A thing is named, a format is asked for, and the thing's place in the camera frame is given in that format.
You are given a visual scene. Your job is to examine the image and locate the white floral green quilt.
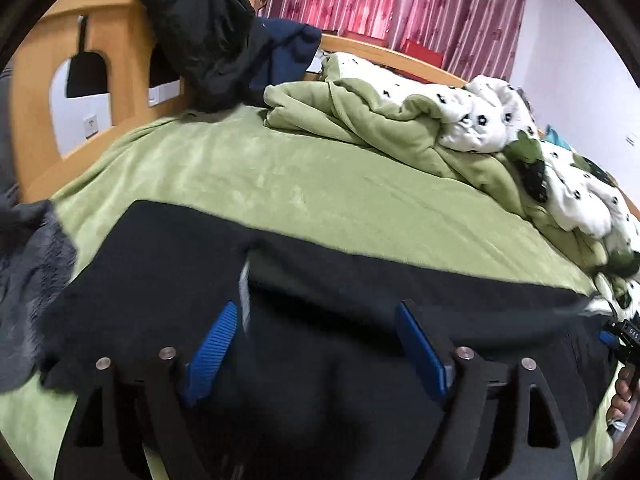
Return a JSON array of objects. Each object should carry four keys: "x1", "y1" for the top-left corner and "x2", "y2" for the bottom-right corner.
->
[{"x1": 264, "y1": 52, "x2": 639, "y2": 308}]

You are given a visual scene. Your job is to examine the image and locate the right hand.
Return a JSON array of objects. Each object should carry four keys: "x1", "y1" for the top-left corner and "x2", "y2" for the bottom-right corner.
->
[{"x1": 606, "y1": 364, "x2": 636, "y2": 426}]

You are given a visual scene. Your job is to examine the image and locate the grey garment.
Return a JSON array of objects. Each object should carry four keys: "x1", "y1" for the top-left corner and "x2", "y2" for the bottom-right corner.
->
[{"x1": 1, "y1": 64, "x2": 76, "y2": 392}]

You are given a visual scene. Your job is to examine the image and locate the dark navy pants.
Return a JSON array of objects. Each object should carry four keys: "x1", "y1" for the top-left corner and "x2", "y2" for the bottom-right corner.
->
[{"x1": 39, "y1": 200, "x2": 616, "y2": 479}]

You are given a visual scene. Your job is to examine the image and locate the black jacket on footboard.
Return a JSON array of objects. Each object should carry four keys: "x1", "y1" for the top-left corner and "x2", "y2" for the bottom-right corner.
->
[{"x1": 140, "y1": 0, "x2": 271, "y2": 112}]

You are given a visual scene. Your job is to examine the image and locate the green fleece bed sheet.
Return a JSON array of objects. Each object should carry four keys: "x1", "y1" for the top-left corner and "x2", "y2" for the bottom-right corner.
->
[{"x1": 0, "y1": 104, "x2": 622, "y2": 480}]

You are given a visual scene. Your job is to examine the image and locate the navy blue garment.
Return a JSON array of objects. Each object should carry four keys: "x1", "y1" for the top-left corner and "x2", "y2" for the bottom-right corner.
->
[{"x1": 248, "y1": 18, "x2": 322, "y2": 96}]

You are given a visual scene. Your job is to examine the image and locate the white wall socket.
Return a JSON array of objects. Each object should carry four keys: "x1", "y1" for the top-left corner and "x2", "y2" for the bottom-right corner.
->
[{"x1": 82, "y1": 115, "x2": 100, "y2": 139}]

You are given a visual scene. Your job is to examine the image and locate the wooden bed frame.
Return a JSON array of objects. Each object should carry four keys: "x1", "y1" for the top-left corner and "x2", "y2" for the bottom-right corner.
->
[{"x1": 10, "y1": 0, "x2": 454, "y2": 206}]

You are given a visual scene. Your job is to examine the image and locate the pink red curtain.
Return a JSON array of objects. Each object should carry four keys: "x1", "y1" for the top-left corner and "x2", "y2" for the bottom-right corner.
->
[{"x1": 265, "y1": 0, "x2": 526, "y2": 80}]

